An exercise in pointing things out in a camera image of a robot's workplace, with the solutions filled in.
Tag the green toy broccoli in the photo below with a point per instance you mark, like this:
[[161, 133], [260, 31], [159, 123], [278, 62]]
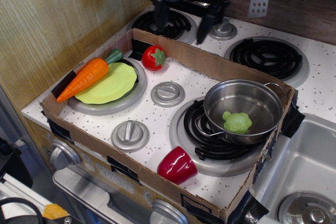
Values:
[[238, 123]]

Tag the grey stove knob back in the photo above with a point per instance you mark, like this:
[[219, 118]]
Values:
[[223, 31]]

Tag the grey stove knob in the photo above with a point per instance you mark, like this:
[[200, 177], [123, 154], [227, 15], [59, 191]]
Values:
[[130, 136], [223, 31], [167, 94]]

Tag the red toy strawberry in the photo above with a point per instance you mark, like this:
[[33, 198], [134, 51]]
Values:
[[153, 58]]

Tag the hanging metal slotted spatula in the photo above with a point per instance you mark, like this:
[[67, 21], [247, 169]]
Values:
[[258, 8]]

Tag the grey stove knob centre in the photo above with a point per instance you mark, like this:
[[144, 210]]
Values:
[[167, 94]]

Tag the light green plate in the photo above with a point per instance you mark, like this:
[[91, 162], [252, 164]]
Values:
[[116, 83]]

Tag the orange toy carrot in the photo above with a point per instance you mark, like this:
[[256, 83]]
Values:
[[90, 74]]

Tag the stainless steel pot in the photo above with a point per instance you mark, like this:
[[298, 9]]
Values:
[[261, 102]]

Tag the black burner front right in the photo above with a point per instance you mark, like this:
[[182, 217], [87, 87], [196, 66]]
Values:
[[211, 155]]

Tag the grey stove knob front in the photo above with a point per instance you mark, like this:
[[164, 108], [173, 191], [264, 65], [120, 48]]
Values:
[[130, 136]]

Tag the red toy bell pepper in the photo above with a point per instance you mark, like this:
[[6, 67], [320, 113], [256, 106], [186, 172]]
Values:
[[177, 166]]

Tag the cardboard fence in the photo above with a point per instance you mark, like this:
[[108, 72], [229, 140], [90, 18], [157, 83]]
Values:
[[211, 65]]

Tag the grey oven knob left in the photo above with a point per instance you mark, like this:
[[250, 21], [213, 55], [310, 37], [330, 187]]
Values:
[[63, 155]]

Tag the grey oven knob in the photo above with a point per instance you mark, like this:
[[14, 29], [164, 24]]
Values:
[[165, 213], [63, 155]]

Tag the grey toy sink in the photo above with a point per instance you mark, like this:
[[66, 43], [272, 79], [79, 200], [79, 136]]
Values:
[[305, 162]]

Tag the grey oven knob right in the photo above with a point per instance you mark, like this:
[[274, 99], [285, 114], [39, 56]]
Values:
[[165, 213]]

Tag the metal sink drain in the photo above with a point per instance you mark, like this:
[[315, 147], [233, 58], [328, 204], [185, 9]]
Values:
[[306, 207]]

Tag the yellow tape piece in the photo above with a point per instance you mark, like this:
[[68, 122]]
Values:
[[54, 211]]

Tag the grey oven door handle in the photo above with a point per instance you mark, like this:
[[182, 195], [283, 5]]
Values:
[[88, 194]]

